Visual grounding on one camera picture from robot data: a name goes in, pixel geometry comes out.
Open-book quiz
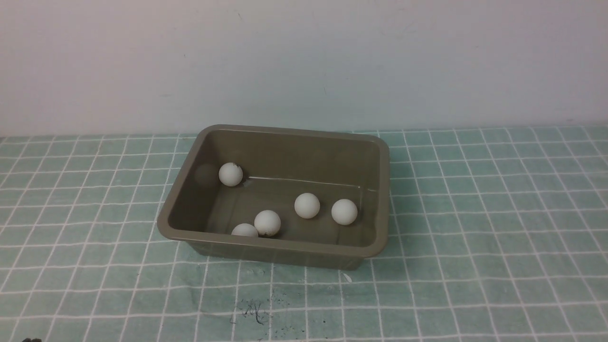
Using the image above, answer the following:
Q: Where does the white table-tennis ball with print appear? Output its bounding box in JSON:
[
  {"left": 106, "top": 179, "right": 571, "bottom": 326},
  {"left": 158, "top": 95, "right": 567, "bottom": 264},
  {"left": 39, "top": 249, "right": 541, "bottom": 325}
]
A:
[{"left": 254, "top": 210, "right": 282, "bottom": 237}]

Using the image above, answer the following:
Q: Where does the green checkered tablecloth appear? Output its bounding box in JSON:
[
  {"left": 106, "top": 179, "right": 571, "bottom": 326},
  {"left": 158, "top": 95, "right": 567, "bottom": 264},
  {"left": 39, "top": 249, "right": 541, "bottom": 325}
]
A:
[{"left": 0, "top": 125, "right": 608, "bottom": 342}]

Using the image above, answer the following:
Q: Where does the olive green plastic bin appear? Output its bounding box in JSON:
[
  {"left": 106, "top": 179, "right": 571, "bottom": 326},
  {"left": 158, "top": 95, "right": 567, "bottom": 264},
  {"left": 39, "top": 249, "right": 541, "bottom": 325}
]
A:
[{"left": 157, "top": 125, "right": 390, "bottom": 270}]

